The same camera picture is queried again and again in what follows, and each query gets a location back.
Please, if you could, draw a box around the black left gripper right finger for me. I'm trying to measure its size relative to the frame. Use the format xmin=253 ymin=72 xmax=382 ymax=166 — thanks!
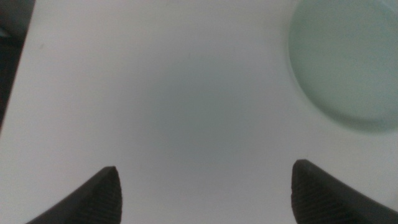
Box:
xmin=290 ymin=159 xmax=398 ymax=224

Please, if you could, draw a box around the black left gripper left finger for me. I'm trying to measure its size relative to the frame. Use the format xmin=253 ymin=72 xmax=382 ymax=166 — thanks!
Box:
xmin=25 ymin=166 xmax=123 ymax=224

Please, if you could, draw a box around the pale green shallow bowl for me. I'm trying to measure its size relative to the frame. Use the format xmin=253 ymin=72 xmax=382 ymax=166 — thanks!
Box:
xmin=287 ymin=0 xmax=398 ymax=134

